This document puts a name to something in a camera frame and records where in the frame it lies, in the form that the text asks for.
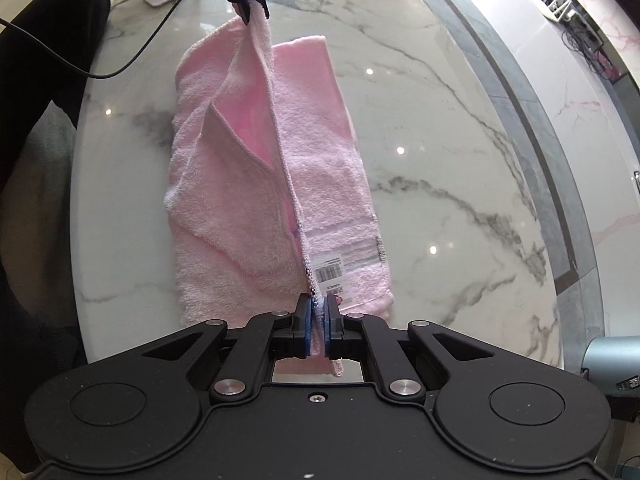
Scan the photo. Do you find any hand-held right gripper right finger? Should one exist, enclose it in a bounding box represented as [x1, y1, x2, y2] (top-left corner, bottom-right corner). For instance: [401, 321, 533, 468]
[322, 294, 496, 402]

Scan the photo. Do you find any white marble tv console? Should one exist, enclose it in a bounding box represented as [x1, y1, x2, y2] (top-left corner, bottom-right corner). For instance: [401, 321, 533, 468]
[500, 0, 640, 341]

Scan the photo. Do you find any black cable tangle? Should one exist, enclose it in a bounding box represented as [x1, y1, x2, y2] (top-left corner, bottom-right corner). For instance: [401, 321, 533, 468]
[562, 22, 618, 81]

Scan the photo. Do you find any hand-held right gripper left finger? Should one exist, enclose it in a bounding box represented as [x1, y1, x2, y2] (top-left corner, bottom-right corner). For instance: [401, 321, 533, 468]
[141, 294, 315, 401]

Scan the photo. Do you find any pink towel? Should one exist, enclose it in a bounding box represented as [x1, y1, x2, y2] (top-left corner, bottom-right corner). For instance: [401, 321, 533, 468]
[164, 12, 396, 378]

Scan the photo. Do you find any person's dark clothing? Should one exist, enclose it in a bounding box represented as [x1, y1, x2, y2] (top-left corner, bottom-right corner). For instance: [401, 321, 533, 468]
[0, 0, 112, 476]

